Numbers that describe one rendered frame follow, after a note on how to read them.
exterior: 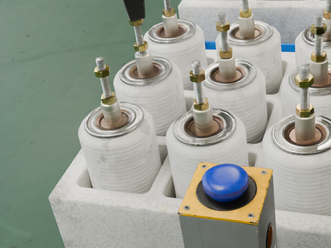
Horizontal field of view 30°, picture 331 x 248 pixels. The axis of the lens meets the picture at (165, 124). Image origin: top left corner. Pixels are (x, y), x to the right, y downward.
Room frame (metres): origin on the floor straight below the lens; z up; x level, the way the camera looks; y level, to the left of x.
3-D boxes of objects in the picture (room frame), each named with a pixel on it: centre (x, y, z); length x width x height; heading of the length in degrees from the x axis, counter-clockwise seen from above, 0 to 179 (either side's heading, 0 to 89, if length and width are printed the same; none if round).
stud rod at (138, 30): (0.75, 0.01, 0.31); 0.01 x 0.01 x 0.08
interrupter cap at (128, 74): (0.75, 0.01, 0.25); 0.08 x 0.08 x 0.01
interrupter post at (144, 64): (0.75, 0.01, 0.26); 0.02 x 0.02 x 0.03
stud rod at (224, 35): (0.70, -0.09, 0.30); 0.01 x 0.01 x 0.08
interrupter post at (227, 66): (0.70, -0.09, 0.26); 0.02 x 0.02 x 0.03
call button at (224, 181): (0.41, -0.04, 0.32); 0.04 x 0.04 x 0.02
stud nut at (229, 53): (0.70, -0.09, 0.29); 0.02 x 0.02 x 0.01; 46
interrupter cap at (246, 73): (0.70, -0.09, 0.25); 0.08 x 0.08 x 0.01
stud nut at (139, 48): (0.75, 0.01, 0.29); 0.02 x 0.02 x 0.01; 10
